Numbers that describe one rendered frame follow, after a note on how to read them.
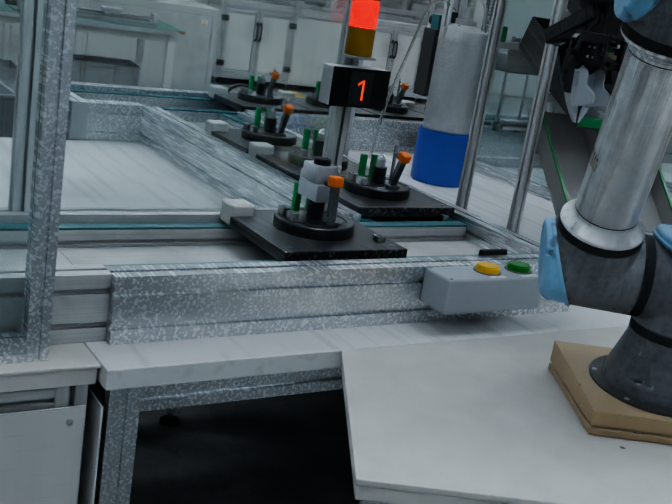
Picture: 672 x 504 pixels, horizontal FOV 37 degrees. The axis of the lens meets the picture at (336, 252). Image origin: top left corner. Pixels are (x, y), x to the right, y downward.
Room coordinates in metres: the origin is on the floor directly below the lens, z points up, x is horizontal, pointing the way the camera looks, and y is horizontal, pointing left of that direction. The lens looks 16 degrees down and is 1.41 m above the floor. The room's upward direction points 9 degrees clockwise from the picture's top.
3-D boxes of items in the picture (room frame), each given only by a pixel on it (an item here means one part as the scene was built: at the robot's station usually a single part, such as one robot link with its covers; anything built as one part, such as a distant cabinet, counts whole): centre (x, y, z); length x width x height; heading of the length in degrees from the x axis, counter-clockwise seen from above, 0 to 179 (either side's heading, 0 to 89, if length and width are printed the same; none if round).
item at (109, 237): (1.68, 0.06, 0.91); 0.84 x 0.28 x 0.10; 124
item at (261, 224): (1.66, 0.05, 0.96); 0.24 x 0.24 x 0.02; 34
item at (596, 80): (1.68, -0.39, 1.27); 0.06 x 0.03 x 0.09; 34
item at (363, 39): (1.82, 0.02, 1.28); 0.05 x 0.05 x 0.05
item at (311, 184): (1.66, 0.05, 1.06); 0.08 x 0.04 x 0.07; 34
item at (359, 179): (2.04, -0.06, 1.01); 0.24 x 0.24 x 0.13; 34
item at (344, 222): (1.66, 0.05, 0.98); 0.14 x 0.14 x 0.02
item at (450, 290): (1.60, -0.26, 0.93); 0.21 x 0.07 x 0.06; 124
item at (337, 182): (1.62, 0.02, 1.04); 0.04 x 0.02 x 0.08; 34
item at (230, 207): (1.68, 0.18, 0.97); 0.05 x 0.05 x 0.04; 34
